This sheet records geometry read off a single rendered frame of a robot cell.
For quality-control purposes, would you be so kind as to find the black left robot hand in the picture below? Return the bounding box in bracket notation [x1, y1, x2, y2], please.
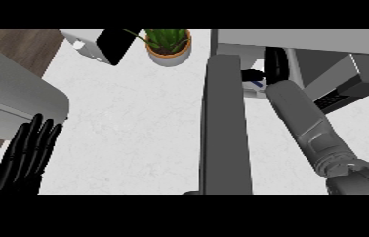
[0, 113, 65, 196]

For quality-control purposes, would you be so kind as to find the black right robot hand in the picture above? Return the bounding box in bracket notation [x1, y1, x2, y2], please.
[239, 46, 291, 86]

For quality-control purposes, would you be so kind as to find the white milk carton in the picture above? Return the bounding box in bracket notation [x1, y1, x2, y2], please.
[241, 79, 269, 93]

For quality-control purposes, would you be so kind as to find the grey microwave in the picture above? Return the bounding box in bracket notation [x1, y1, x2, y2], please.
[210, 28, 369, 116]

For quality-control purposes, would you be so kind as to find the pale grey rounded appliance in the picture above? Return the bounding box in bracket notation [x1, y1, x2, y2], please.
[0, 52, 73, 148]

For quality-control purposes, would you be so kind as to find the green plant in orange pot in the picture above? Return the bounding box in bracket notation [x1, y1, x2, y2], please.
[123, 28, 195, 68]

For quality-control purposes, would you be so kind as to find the white appliance with black panel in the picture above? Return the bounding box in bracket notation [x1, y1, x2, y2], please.
[59, 28, 145, 67]

